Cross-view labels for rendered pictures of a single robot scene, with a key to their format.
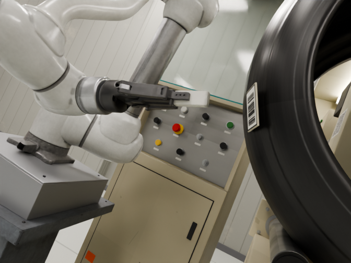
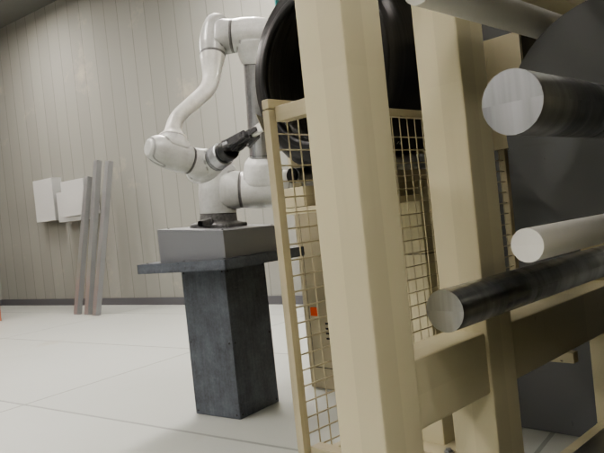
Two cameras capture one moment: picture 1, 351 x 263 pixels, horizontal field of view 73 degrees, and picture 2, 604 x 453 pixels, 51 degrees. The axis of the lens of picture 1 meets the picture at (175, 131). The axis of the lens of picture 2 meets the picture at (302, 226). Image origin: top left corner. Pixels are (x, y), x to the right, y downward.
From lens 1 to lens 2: 1.72 m
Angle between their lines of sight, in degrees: 22
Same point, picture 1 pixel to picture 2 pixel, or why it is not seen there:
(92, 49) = (231, 97)
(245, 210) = not seen: outside the picture
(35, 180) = (217, 232)
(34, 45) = (175, 149)
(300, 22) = (258, 81)
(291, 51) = (260, 95)
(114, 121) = (253, 170)
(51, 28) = (177, 137)
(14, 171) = (204, 235)
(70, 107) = (208, 172)
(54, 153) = (225, 219)
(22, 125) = not seen: hidden behind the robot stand
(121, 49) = not seen: hidden behind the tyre
